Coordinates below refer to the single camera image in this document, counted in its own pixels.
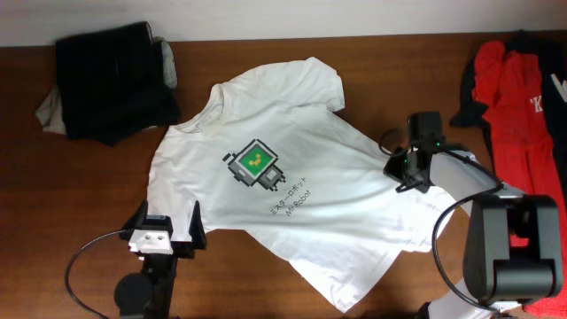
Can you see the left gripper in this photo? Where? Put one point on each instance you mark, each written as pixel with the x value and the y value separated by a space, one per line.
pixel 185 249

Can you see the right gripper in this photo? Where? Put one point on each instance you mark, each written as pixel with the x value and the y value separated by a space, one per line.
pixel 410 175

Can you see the white robot print t-shirt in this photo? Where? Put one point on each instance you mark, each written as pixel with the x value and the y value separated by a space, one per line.
pixel 269 155

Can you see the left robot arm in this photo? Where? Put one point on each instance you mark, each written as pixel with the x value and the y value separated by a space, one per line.
pixel 147 294

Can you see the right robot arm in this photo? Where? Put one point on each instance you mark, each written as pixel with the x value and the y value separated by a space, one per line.
pixel 513 252

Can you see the red t-shirt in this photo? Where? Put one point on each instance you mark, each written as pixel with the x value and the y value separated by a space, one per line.
pixel 509 84

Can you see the black folded garment stack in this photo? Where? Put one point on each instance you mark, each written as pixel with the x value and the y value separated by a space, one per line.
pixel 112 84

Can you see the black garment with white letters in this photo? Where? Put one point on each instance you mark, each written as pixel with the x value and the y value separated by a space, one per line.
pixel 552 62

